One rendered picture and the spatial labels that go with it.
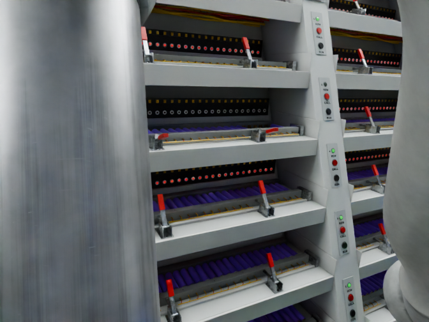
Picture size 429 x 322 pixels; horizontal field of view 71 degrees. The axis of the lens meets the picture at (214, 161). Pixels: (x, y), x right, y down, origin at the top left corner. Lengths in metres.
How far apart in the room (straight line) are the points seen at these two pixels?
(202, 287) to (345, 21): 0.87
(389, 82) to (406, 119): 0.96
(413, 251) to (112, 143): 0.27
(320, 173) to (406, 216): 0.61
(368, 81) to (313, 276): 0.61
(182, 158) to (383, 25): 0.83
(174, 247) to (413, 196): 0.51
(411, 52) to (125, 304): 0.19
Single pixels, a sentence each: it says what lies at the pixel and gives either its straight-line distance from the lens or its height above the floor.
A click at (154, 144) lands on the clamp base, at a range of 0.65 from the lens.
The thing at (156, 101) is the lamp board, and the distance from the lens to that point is 0.83.
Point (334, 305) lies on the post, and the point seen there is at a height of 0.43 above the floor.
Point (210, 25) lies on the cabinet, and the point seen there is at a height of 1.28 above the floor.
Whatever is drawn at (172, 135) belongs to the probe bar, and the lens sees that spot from 0.71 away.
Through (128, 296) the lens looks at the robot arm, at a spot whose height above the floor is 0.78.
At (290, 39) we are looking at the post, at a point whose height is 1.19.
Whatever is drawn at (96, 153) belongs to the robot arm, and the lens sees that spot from 0.17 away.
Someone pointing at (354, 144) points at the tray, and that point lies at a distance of 1.00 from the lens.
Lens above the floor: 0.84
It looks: 1 degrees up
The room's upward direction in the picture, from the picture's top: 6 degrees counter-clockwise
